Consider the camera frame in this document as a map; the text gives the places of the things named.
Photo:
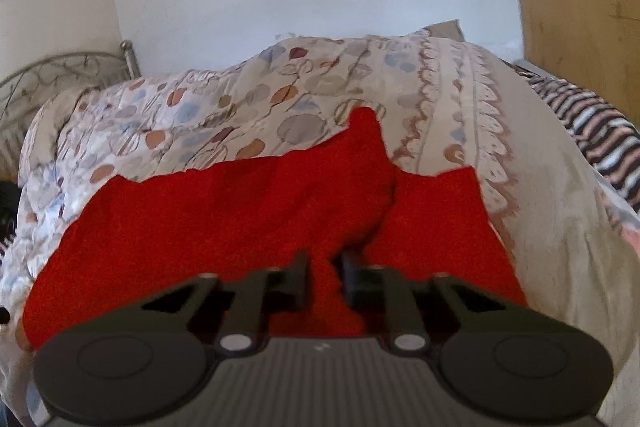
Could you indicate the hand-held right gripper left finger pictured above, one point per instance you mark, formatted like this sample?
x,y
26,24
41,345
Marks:
x,y
297,277

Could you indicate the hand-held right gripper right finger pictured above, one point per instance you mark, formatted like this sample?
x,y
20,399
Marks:
x,y
350,279

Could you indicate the red long-sleeve top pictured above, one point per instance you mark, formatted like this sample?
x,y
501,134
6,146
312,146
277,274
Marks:
x,y
200,227

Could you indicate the pile of dark clothes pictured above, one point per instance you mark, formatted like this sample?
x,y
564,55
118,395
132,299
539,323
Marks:
x,y
6,202

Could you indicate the patterned white comforter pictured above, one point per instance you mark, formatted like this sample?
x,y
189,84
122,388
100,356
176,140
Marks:
x,y
250,97

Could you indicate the grey pillow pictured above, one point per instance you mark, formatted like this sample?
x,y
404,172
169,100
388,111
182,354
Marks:
x,y
447,29

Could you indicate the metal bed headboard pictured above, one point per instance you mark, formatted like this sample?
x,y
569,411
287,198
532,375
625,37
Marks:
x,y
127,57

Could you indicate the striped bed sheet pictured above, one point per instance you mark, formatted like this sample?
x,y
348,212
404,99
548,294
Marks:
x,y
600,132

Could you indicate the wooden wardrobe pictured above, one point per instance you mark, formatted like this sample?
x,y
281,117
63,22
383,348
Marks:
x,y
575,7

